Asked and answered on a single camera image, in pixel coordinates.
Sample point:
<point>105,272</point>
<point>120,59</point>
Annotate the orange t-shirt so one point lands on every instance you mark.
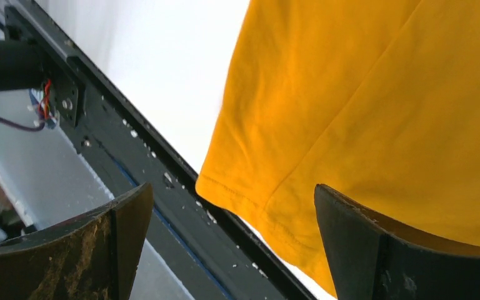
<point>379,100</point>

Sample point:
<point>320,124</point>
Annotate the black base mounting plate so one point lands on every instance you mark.
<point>194,250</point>

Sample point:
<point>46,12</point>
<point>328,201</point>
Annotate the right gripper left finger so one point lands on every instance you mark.
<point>94,255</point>

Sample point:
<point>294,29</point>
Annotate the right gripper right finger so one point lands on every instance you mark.
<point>373,256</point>

